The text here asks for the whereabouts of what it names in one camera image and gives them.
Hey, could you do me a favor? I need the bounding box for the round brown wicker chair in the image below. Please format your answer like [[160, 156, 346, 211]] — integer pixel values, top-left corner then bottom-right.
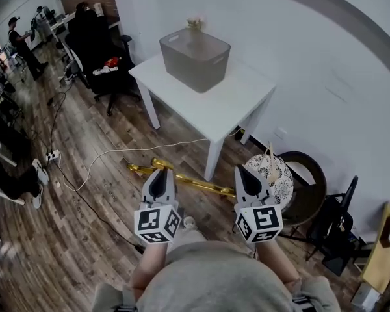
[[275, 150, 328, 228]]

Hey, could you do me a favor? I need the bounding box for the black folding chair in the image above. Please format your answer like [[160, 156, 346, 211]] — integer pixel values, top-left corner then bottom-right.
[[306, 175, 373, 276]]

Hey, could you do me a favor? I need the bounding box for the white cable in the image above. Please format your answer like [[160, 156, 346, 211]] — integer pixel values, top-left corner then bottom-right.
[[58, 127, 245, 192]]

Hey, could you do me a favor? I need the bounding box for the golden metal rack base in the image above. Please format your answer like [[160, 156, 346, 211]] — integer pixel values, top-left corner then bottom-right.
[[126, 157, 237, 198]]

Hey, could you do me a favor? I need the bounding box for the long white desk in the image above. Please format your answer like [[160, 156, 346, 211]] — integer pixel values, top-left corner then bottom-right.
[[28, 10, 121, 51]]

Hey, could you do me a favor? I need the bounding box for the light wooden side table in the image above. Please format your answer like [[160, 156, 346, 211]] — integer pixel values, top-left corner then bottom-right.
[[359, 202, 390, 294]]

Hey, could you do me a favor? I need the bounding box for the black tray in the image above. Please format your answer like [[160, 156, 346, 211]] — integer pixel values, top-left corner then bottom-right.
[[378, 215, 390, 248]]

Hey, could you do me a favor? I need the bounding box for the person's right forearm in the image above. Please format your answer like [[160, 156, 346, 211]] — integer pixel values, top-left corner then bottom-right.
[[253, 238, 302, 289]]

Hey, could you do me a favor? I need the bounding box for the person's left forearm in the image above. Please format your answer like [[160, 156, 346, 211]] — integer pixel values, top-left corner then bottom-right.
[[129, 238, 170, 293]]

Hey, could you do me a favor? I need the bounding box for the white square table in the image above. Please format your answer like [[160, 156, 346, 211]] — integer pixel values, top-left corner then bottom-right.
[[128, 52, 278, 183]]

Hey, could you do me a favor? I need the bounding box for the grey translucent plastic container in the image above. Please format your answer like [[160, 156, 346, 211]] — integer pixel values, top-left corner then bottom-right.
[[159, 27, 232, 94]]

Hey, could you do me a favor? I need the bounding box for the red and white bag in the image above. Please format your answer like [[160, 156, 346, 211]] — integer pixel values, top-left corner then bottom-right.
[[92, 57, 122, 77]]

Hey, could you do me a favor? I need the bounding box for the dried flower bunch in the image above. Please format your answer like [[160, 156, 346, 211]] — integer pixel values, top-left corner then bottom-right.
[[185, 16, 205, 31]]

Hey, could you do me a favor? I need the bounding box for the black cable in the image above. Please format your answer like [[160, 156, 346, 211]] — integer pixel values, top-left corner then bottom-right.
[[47, 91, 145, 252]]

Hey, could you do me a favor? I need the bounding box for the black office chair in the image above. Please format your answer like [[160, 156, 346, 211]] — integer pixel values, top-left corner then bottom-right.
[[64, 10, 142, 117]]

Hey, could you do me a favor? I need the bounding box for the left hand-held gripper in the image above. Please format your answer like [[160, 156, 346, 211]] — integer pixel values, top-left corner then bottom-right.
[[134, 166, 183, 245]]

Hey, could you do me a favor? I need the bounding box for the person's grey shirt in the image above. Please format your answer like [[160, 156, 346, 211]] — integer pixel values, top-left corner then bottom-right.
[[92, 228, 343, 312]]

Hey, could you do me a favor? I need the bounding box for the black white patterned round stool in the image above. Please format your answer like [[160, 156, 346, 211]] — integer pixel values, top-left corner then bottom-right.
[[244, 153, 294, 208]]

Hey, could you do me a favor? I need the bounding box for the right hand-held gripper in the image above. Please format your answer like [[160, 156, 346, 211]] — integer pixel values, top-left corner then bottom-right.
[[233, 164, 284, 244]]

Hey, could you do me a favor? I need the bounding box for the white box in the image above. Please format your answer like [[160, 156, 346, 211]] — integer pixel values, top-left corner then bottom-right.
[[350, 282, 383, 311]]

